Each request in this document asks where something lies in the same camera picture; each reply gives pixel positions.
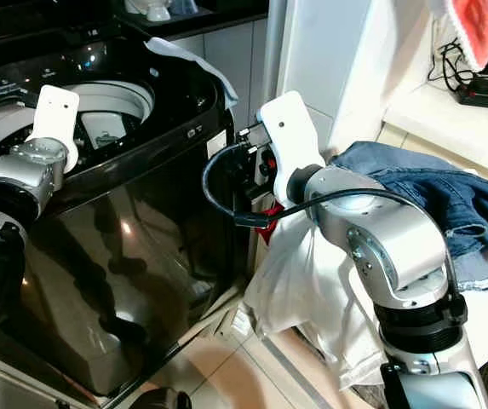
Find small red cloth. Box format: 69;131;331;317
256;203;287;245

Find black top-load washing machine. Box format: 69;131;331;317
0;0;236;397

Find white washer drum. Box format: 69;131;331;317
0;81;155;171

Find white cloth on washer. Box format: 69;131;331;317
144;37;240;107

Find white garment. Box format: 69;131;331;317
244;204;488;389

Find white ceramic cup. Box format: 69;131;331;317
124;0;176;22

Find white cabinet side panel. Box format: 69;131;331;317
278;0;449;163

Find blue denim jeans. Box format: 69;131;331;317
329;141;488;291

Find white countertop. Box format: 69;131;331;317
380;81;488;184

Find black power strip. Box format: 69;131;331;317
456;77;488;112

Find dark robot foot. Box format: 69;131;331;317
129;388;189;409

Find red and white towel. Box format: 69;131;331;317
431;0;488;69

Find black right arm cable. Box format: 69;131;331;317
201;141;462;299

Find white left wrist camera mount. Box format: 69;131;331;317
26;85;81;171

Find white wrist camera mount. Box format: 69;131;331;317
26;85;81;171
256;91;325;204

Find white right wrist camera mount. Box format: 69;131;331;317
256;91;325;204

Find black tangled power cables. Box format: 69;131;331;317
429;38;483;90

